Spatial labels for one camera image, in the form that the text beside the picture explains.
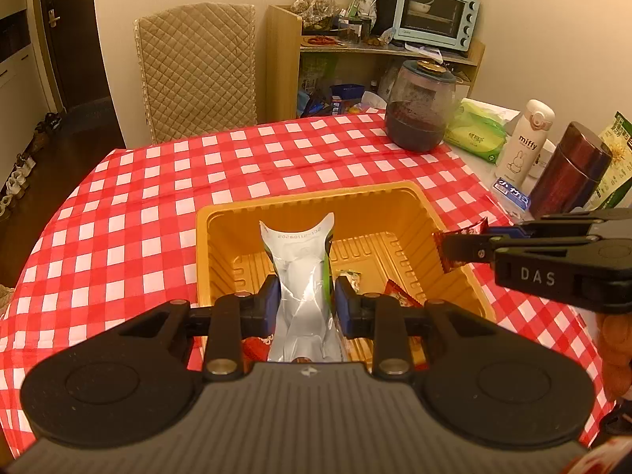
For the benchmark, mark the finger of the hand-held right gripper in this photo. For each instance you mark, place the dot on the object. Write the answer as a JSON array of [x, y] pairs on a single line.
[[464, 248], [503, 232]]

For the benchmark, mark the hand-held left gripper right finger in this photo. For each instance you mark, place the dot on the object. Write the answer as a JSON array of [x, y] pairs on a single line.
[[341, 311]]

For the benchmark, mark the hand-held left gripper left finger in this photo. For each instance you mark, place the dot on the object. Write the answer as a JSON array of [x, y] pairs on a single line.
[[272, 301]]

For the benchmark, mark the long red candy wrapper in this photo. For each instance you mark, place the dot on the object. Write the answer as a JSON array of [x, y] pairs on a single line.
[[461, 229]]

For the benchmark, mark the green and silver snack packet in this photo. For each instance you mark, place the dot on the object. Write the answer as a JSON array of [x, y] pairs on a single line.
[[301, 266]]

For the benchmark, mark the red gold candy wrapper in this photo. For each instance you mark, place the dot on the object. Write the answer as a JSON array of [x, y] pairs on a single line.
[[259, 348]]

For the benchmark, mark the small red candy wrapper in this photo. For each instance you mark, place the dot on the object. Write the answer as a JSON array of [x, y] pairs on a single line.
[[401, 294]]

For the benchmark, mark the orange plastic tray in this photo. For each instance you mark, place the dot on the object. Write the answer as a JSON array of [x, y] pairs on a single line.
[[385, 227]]

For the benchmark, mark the person's right hand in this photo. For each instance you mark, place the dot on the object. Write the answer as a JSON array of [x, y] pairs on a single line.
[[617, 355]]

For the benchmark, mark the small pale wrapped candy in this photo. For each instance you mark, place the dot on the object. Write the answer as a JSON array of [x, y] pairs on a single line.
[[349, 279]]

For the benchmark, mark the blue and white small pack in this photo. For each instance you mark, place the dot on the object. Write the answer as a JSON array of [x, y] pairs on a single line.
[[511, 197]]

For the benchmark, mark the white bottle with rabbit print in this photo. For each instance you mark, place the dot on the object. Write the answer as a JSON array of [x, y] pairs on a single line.
[[523, 150]]

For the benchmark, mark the white cup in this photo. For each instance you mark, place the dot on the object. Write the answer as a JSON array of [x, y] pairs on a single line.
[[545, 158]]

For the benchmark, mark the dark red striped flask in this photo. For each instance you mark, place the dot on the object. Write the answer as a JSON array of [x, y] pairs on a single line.
[[570, 168]]

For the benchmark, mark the green tissue pack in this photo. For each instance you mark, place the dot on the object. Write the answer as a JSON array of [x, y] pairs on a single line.
[[474, 133]]

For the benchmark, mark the green printed box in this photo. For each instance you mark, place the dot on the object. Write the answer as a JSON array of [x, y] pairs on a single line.
[[617, 158]]

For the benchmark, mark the glass jar with dark contents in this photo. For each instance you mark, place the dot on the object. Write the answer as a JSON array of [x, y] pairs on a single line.
[[419, 118]]

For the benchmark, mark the red checkered tablecloth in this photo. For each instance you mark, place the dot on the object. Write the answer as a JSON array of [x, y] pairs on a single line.
[[148, 207]]

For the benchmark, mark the blue box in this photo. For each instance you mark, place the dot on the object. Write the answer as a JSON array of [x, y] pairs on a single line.
[[345, 98]]

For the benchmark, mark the light blue toaster oven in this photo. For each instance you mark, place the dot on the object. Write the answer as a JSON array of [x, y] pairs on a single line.
[[439, 10]]

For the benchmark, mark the white bowl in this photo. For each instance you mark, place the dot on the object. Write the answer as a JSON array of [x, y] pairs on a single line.
[[421, 7]]

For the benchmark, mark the wooden shelf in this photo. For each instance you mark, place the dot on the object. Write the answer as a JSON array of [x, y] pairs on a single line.
[[282, 59]]

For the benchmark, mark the beige quilted chair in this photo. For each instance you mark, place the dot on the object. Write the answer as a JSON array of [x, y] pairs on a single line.
[[197, 69], [6, 300]]

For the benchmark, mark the row of shoes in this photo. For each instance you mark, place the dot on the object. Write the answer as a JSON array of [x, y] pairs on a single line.
[[24, 168]]

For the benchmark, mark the jar with orange lid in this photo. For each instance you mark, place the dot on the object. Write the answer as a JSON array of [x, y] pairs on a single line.
[[316, 7]]

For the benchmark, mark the dark wooden door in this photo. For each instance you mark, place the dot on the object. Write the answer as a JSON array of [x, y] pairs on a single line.
[[74, 34]]

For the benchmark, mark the white cabinet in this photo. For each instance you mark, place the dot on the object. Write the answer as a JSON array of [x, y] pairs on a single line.
[[17, 59]]

